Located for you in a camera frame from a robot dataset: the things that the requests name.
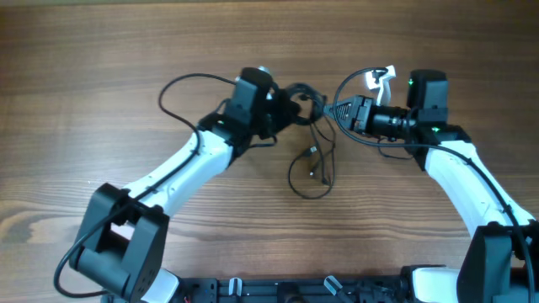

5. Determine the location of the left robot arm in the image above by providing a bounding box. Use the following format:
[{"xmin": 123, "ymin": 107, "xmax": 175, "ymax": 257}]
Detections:
[{"xmin": 53, "ymin": 67, "xmax": 301, "ymax": 302}]

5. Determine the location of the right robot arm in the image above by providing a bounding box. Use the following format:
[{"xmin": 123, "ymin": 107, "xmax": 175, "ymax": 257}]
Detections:
[{"xmin": 324, "ymin": 66, "xmax": 538, "ymax": 302}]

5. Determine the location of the right camera black cable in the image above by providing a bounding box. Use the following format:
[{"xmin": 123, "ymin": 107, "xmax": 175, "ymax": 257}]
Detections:
[{"xmin": 331, "ymin": 66, "xmax": 536, "ymax": 303}]

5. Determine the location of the camera black cable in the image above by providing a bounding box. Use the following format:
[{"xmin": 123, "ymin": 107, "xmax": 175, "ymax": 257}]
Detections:
[
  {"xmin": 53, "ymin": 72, "xmax": 237, "ymax": 299},
  {"xmin": 331, "ymin": 66, "xmax": 536, "ymax": 303}
]

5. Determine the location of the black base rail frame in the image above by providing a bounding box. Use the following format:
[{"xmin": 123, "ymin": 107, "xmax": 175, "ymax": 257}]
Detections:
[{"xmin": 172, "ymin": 276, "xmax": 409, "ymax": 303}]

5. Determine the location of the left camera black cable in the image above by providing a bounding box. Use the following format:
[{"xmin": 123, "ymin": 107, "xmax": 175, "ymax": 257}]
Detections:
[{"xmin": 53, "ymin": 72, "xmax": 237, "ymax": 299}]

